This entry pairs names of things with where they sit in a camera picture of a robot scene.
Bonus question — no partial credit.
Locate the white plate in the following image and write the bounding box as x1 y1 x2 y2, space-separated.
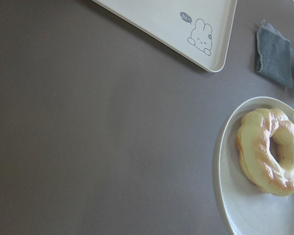
213 96 294 235

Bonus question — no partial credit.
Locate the glazed donut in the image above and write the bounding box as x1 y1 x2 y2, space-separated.
236 108 294 196

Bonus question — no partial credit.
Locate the grey folded cloth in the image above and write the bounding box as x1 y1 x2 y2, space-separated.
256 23 294 88

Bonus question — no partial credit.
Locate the cream rabbit tray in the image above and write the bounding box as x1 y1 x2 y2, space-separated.
96 0 237 72

